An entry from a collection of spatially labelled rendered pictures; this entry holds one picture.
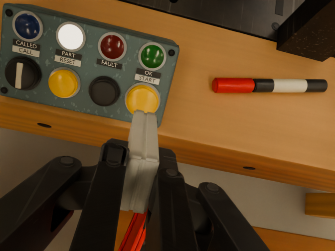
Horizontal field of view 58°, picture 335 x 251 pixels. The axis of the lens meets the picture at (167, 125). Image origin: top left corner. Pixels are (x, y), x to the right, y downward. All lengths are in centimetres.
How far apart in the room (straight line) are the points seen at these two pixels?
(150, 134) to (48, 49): 15
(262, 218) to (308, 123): 100
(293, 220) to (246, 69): 111
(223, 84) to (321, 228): 122
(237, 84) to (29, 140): 102
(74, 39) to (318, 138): 27
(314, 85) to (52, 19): 27
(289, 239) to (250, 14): 29
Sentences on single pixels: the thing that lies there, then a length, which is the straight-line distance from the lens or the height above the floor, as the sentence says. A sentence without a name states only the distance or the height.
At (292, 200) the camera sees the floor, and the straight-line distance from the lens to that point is 141.
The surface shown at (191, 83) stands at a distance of 32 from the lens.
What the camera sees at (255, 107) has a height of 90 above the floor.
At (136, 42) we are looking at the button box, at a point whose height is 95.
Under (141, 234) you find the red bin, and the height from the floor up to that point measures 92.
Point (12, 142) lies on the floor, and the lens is 126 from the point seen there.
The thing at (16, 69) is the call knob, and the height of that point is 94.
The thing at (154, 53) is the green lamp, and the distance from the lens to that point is 27.
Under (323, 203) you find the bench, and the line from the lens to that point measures 135.
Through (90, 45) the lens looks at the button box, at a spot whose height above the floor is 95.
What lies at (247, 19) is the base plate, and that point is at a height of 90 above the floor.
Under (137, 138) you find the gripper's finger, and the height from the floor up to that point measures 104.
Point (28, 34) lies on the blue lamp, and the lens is 28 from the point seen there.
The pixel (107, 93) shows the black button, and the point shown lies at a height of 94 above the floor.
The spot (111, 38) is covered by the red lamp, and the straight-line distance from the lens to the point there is 27.
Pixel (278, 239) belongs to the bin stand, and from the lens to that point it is 45.
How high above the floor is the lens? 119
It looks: 73 degrees down
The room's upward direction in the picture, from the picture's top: 38 degrees clockwise
